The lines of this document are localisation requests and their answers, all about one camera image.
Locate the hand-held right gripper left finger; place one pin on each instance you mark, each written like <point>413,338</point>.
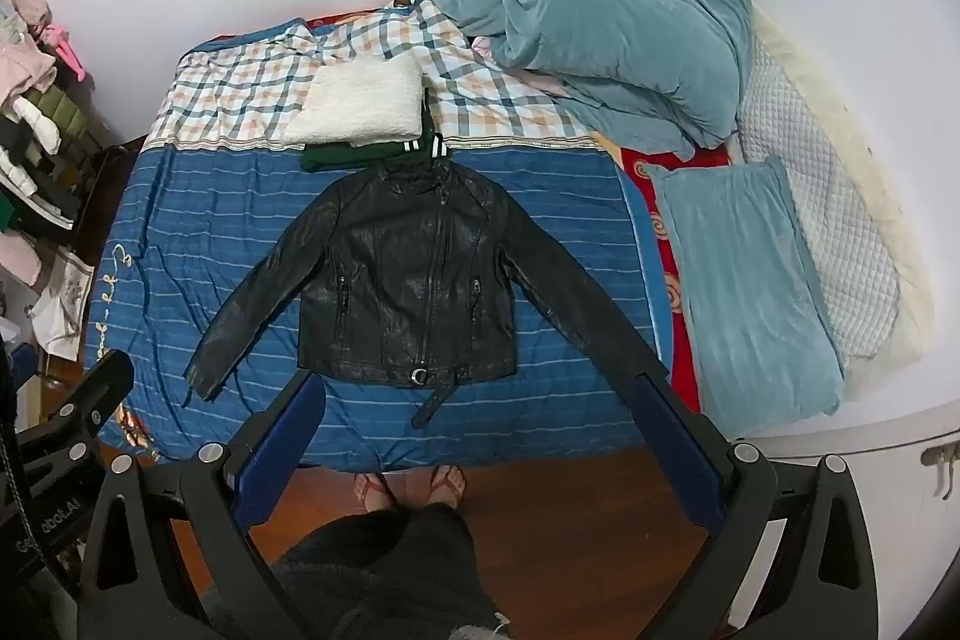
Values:
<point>279,441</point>

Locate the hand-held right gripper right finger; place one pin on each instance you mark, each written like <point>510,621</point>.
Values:
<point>679,452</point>

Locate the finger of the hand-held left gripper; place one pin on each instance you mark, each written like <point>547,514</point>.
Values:
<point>90,396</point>

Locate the black leather jacket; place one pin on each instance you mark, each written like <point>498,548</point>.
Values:
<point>405,280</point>

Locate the pile of clothes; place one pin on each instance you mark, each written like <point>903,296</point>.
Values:
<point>37,108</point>

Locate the white tote bag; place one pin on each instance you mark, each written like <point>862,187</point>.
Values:
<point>64,302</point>

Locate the person's left foot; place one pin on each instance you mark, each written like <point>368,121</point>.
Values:
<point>375,491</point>

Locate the person's foot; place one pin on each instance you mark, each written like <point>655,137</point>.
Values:
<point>375,491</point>
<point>445,486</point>

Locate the red patterned sheet blue border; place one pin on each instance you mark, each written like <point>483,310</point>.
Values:
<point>664,291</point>

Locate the person's dark fleece clothing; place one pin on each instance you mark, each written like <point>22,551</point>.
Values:
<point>382,572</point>

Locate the person's right foot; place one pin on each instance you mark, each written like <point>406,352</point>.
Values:
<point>445,486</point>

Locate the teal velvet pillow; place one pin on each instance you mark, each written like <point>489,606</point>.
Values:
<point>750,295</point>

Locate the blue striped plaid bed sheet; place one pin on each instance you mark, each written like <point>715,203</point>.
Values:
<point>195,212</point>

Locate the dark wooden furniture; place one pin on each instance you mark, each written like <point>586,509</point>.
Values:
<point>116,183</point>

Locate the white cabinet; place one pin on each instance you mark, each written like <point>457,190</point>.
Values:
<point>911,520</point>

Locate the green folded garment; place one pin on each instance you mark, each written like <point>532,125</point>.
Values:
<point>337,158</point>

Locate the white quilted mattress pad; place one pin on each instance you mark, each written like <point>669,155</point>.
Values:
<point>825,197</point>

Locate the cream fleece blanket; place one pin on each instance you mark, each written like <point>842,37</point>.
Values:
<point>892,235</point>

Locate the pink cloth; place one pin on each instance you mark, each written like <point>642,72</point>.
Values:
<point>536,78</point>

